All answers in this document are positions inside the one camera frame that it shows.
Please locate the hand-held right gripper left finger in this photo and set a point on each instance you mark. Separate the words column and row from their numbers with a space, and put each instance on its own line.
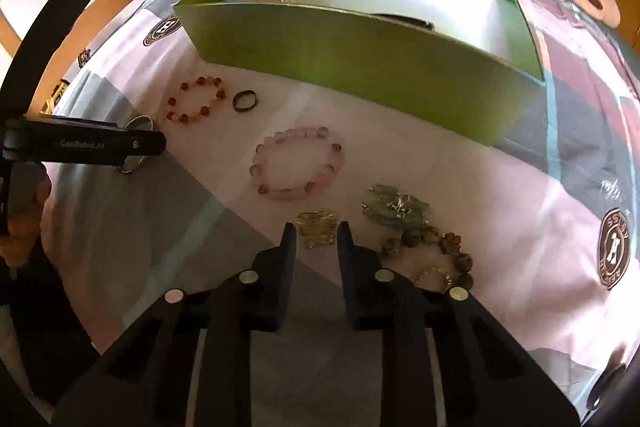
column 290, row 249

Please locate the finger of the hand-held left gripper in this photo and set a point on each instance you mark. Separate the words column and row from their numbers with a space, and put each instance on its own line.
column 100, row 144

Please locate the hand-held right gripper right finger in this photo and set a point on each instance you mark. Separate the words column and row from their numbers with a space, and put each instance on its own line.
column 344, row 249

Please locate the silver bangle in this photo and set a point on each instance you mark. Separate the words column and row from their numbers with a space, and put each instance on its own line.
column 131, row 168

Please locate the green cardboard box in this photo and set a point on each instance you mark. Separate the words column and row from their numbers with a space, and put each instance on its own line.
column 350, row 57

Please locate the person's left hand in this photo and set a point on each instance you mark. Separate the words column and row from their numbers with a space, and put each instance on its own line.
column 30, row 212

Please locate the gold brooch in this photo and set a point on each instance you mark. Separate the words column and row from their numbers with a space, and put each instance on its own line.
column 316, row 227

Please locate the plaid bed sheet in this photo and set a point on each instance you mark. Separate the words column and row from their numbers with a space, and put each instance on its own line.
column 500, row 217

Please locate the black wrist watch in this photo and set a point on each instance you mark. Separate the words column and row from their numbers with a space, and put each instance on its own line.
column 410, row 22

